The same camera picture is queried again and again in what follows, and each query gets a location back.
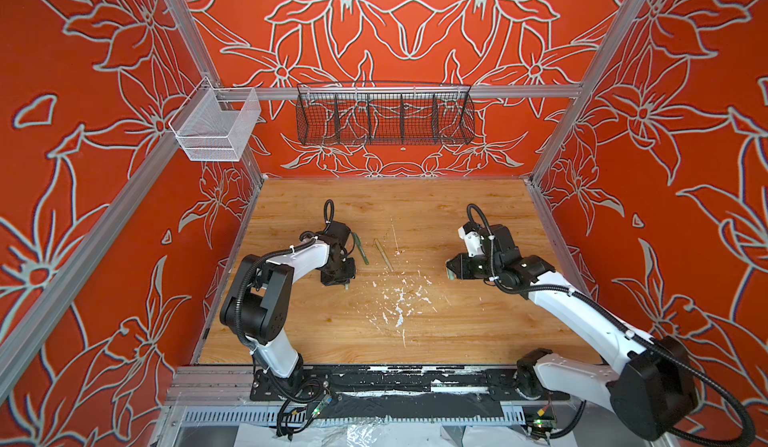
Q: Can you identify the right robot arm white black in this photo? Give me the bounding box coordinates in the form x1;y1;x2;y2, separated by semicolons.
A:
446;222;698;441

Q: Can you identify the white mesh basket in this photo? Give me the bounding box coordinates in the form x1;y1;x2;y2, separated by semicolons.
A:
169;78;262;162

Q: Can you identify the dark green pen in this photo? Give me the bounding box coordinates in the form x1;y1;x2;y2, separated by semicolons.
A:
356;242;370;265

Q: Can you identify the white slotted cable duct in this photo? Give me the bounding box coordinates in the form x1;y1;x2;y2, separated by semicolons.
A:
179;405;526;428

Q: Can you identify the black wire basket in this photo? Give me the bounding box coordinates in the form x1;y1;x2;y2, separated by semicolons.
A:
295;81;477;147

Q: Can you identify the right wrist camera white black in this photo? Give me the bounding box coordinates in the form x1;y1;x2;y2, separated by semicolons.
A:
458;227;484;258

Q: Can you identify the aluminium frame bar back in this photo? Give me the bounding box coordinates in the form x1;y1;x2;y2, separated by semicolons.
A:
214;84;581;102

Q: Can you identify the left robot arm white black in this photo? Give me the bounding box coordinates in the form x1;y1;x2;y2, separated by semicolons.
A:
219;220;356;396

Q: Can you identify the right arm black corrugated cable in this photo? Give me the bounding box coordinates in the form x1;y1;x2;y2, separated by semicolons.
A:
466;203;757;447

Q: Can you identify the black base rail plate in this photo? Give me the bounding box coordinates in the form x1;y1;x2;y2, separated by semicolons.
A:
288;365;547;426

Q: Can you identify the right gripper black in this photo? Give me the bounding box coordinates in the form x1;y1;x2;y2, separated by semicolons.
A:
443;251;504;281

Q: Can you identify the beige pen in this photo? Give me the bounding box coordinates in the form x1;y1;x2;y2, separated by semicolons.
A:
379;250;395;273

